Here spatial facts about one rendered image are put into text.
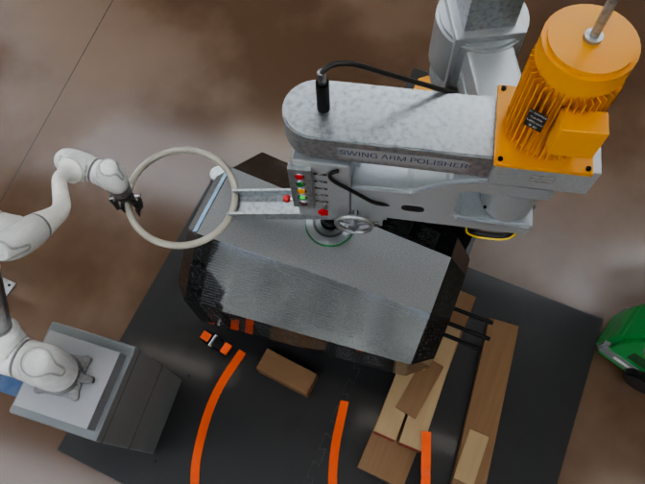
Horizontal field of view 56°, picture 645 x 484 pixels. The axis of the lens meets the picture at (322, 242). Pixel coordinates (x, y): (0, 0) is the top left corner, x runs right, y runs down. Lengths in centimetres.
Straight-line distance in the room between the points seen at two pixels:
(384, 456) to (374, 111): 188
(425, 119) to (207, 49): 273
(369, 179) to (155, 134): 223
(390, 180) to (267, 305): 92
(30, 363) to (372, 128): 148
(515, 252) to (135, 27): 297
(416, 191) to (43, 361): 146
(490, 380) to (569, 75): 209
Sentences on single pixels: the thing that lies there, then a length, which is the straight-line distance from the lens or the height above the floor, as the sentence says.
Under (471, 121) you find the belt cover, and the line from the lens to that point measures 194.
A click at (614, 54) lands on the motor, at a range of 165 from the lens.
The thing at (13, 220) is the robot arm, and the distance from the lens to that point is 214.
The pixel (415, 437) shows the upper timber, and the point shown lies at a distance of 316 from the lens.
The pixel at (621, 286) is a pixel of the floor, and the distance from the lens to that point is 383.
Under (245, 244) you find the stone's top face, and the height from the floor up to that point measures 87.
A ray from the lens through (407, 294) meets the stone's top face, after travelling 259.
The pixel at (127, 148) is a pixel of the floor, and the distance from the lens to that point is 413.
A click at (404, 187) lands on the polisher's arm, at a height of 144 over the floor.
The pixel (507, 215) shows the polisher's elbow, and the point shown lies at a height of 135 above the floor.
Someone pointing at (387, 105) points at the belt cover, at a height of 174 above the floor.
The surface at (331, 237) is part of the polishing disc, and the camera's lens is 264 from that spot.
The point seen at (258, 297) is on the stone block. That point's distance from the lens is 275.
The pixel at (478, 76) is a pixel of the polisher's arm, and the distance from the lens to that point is 232.
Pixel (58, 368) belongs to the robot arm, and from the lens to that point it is 249.
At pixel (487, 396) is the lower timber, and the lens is 336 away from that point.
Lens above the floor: 332
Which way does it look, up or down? 67 degrees down
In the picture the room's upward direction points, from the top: 5 degrees counter-clockwise
